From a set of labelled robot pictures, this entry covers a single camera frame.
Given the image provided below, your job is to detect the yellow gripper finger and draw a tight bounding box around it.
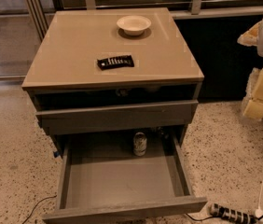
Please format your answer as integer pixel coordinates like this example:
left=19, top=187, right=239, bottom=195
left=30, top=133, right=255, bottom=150
left=242, top=68, right=263, bottom=120
left=237, top=22, right=260, bottom=47

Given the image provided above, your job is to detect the black rxbar chocolate wrapper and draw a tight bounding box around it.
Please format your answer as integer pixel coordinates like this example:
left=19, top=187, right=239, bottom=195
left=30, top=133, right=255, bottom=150
left=97, top=55, right=134, bottom=70

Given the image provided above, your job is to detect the closed grey top drawer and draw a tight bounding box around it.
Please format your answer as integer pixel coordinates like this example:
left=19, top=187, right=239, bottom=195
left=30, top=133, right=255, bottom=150
left=36, top=100, right=198, bottom=135

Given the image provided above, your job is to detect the white can in drawer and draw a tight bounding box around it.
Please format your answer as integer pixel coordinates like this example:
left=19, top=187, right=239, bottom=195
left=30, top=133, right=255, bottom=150
left=133, top=133, right=147, bottom=156

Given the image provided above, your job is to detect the grey drawer cabinet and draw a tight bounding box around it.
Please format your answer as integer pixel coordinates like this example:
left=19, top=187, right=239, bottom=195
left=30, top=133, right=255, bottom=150
left=22, top=8, right=203, bottom=151

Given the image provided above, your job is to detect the open grey middle drawer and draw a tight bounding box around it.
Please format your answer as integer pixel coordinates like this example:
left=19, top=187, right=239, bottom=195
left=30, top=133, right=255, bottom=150
left=43, top=132, right=207, bottom=224

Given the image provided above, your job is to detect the white ceramic bowl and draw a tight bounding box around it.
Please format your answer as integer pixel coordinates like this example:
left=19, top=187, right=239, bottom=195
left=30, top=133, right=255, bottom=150
left=117, top=16, right=151, bottom=36

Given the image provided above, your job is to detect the black power strip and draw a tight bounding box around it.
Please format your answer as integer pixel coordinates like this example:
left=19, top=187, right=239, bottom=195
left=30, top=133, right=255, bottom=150
left=209, top=203, right=257, bottom=224

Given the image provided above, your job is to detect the white wall plug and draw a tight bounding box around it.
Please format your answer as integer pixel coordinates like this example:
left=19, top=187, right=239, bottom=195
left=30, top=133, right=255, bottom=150
left=255, top=208, right=263, bottom=223

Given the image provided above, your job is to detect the black floor cable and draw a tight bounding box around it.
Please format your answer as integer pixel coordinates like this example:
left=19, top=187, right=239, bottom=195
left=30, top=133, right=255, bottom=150
left=21, top=195, right=58, bottom=224

